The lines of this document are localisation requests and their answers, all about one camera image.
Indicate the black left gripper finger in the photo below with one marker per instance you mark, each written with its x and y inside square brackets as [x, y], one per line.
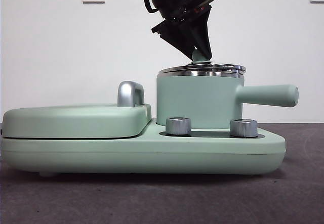
[202, 37]
[179, 39]

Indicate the black control panel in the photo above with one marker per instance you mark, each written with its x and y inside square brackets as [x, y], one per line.
[210, 133]

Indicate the glass lid with green knob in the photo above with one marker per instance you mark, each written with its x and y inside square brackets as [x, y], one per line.
[202, 67]

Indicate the mint green cooker base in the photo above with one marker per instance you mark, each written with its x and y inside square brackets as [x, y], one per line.
[177, 155]

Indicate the silver control knob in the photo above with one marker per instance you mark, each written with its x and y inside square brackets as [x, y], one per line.
[243, 128]
[178, 126]

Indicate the mint green hinged griddle cover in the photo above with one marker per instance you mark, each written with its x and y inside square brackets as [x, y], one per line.
[76, 120]

